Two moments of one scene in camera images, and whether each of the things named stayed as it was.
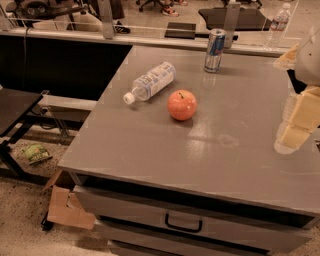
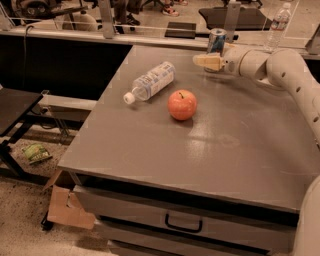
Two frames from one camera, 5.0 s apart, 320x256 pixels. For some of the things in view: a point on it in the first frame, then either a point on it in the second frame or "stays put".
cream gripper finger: (306, 113) -> (212, 61)
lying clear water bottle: (151, 83) stays put
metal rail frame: (105, 33) stays put
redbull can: (215, 50) stays put
